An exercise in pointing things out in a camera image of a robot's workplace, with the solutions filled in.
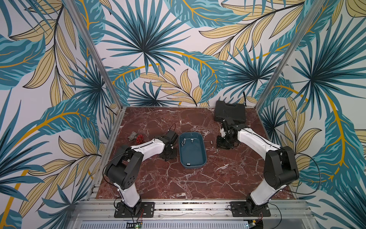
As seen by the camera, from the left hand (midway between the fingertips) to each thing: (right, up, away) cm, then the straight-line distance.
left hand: (171, 157), depth 91 cm
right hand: (+30, +8, -1) cm, 31 cm away
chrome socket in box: (+14, +11, +9) cm, 19 cm away
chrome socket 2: (+27, +6, +4) cm, 28 cm away
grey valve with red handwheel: (-26, +13, +6) cm, 30 cm away
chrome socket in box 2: (+11, -3, -3) cm, 12 cm away
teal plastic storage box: (+14, +3, +2) cm, 14 cm away
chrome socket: (+27, +9, +8) cm, 30 cm away
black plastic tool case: (+40, +32, +25) cm, 57 cm away
